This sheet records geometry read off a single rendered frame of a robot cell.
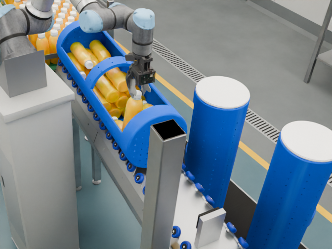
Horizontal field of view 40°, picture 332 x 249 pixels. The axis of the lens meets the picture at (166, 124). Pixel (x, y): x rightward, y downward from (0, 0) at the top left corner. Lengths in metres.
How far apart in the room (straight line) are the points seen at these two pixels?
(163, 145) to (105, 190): 2.21
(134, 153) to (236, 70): 2.82
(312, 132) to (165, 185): 1.26
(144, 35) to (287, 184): 1.00
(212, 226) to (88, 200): 1.54
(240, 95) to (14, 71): 1.08
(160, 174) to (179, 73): 3.37
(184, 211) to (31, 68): 0.87
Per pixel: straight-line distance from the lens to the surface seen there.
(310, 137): 2.16
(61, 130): 2.12
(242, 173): 3.39
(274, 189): 2.23
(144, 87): 1.78
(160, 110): 1.79
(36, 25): 2.07
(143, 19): 1.57
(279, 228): 2.37
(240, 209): 2.95
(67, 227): 2.62
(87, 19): 1.55
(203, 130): 2.31
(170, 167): 1.01
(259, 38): 5.21
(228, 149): 2.40
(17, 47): 1.96
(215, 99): 2.25
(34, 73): 2.01
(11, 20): 2.01
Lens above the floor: 2.31
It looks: 39 degrees down
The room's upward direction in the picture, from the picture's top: 6 degrees clockwise
